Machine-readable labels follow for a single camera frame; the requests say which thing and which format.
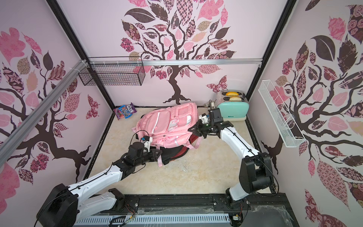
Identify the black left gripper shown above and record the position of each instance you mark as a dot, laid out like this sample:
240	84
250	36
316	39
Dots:
154	158

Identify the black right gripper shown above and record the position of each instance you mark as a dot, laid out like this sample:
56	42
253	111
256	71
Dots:
199	128

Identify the pink backpack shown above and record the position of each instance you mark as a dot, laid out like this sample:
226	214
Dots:
168	127

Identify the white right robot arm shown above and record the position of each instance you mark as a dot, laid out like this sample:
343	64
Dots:
256	167

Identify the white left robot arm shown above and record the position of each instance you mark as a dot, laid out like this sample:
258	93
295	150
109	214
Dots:
67	205

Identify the mint green toaster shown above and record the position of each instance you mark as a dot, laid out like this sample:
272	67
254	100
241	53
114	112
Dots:
232	111

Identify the yellow toast slice front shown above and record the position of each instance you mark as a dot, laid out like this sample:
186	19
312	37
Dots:
235	99

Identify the yellow toast slice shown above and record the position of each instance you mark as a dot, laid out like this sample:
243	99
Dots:
235	99
232	94

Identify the yellow toast slice back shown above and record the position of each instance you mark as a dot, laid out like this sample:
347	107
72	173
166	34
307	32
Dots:
232	94

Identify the purple candy bag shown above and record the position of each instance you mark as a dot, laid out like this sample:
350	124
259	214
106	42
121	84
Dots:
125	111

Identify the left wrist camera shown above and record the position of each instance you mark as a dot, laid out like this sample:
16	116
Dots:
147	140

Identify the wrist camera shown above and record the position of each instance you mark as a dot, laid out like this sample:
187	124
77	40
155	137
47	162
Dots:
213	117
147	140

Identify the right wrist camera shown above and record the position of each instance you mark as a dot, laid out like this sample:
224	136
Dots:
213	117

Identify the white wire shelf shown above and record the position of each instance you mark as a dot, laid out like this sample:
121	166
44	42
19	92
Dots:
274	98

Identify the white vented cable duct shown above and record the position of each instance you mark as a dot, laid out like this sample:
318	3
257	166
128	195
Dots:
154	220

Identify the black wire basket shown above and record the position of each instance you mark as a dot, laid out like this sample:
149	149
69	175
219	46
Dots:
113	71

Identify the aluminium rail back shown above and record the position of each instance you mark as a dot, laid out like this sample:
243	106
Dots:
185	62

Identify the aluminium rail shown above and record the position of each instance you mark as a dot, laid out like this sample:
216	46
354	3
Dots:
185	62
17	137

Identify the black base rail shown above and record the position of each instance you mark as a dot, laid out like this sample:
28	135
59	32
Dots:
217	202

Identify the aluminium rail left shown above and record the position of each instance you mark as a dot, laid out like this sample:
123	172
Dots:
17	137

